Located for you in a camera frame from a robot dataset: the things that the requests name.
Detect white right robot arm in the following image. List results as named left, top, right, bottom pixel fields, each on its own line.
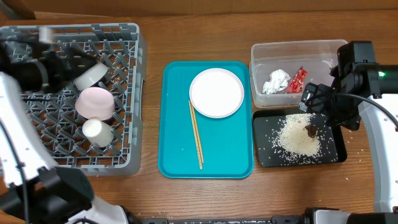
left=298, top=41, right=397, bottom=224

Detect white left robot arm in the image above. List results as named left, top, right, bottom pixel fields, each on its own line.
left=1, top=27, right=136, bottom=223

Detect small pink-white bowl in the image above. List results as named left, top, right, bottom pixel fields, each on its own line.
left=75, top=87, right=115, bottom=121

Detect cream white cup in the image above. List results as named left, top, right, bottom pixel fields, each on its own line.
left=82, top=119, right=114, bottom=147

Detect clear plastic bin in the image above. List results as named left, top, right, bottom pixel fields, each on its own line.
left=249, top=39, right=348, bottom=109

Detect teal plastic tray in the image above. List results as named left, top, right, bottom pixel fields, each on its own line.
left=158, top=61, right=254, bottom=179

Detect grey dish rack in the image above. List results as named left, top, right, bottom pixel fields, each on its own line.
left=1, top=23, right=147, bottom=175

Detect white tissue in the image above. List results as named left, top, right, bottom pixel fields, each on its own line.
left=262, top=69, right=290, bottom=95

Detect brown food scrap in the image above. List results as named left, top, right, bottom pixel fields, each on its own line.
left=305, top=125, right=318, bottom=138

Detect pile of rice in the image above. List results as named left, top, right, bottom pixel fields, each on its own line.
left=261, top=113, right=338, bottom=164

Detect black waste tray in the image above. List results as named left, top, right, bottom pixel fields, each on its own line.
left=252, top=107, right=348, bottom=169

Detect grey-white bowl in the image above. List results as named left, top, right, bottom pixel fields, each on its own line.
left=73, top=62, right=108, bottom=91

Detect wooden chopstick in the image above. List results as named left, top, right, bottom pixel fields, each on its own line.
left=195, top=112, right=204, bottom=164
left=188, top=101, right=203, bottom=170

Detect large white plate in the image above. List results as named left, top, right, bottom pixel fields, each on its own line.
left=189, top=68, right=244, bottom=119

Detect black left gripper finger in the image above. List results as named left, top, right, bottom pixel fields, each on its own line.
left=67, top=47, right=97, bottom=70
left=63, top=70, right=83, bottom=86

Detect red snack wrapper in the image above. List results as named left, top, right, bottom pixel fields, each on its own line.
left=285, top=67, right=308, bottom=93

